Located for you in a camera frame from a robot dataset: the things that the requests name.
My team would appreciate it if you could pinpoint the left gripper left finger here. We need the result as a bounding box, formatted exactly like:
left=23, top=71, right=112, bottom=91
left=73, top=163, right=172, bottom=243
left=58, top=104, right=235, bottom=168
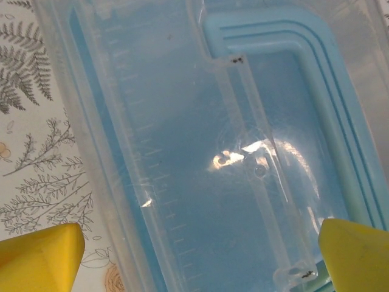
left=0, top=223, right=85, bottom=292

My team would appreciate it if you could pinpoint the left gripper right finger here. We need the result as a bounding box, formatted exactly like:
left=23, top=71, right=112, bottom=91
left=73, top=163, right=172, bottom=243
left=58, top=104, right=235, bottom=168
left=318, top=218, right=389, bottom=292

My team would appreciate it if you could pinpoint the transparent blue tool box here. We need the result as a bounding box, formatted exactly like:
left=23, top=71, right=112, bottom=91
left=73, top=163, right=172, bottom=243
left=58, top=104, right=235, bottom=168
left=32, top=0, right=389, bottom=292

